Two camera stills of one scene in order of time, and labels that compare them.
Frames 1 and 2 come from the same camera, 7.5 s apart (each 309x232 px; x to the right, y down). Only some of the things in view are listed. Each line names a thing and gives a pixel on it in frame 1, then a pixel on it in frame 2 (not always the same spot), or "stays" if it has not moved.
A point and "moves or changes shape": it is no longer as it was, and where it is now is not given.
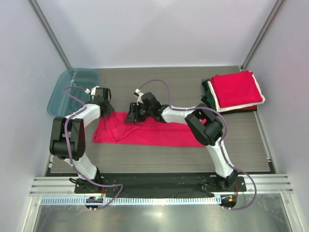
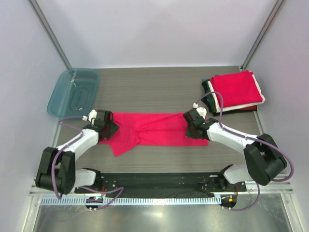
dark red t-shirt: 253,108 stays
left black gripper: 110,109 → 113,128
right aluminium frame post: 272,14 stays
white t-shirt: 236,107 stays
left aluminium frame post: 50,34 stays
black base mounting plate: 159,183 stays
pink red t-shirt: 235,88 stays
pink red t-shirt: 113,128 moves or changes shape
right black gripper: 132,117 → 189,135
